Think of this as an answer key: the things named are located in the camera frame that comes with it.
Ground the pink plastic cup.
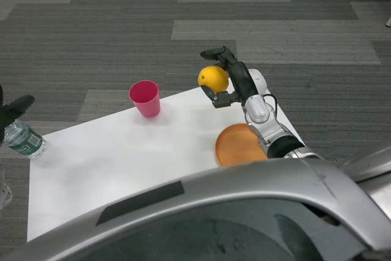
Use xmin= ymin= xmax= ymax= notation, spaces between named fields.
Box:
xmin=128 ymin=79 xmax=161 ymax=118

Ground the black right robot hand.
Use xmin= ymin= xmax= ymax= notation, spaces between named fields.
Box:
xmin=200 ymin=45 xmax=257 ymax=109

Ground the yellow lemon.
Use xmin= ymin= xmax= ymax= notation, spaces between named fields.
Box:
xmin=197 ymin=65 xmax=229 ymax=94

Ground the clear green-label water bottle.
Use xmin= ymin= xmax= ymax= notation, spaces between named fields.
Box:
xmin=4 ymin=119 xmax=47 ymax=158

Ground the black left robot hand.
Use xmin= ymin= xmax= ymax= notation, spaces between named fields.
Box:
xmin=0 ymin=85 xmax=36 ymax=149

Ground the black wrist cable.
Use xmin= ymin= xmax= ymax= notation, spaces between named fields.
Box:
xmin=262 ymin=93 xmax=278 ymax=112

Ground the silver robot chest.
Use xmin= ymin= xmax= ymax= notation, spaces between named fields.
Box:
xmin=0 ymin=158 xmax=391 ymax=261

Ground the orange round plate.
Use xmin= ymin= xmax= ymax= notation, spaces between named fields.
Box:
xmin=214 ymin=123 xmax=269 ymax=167

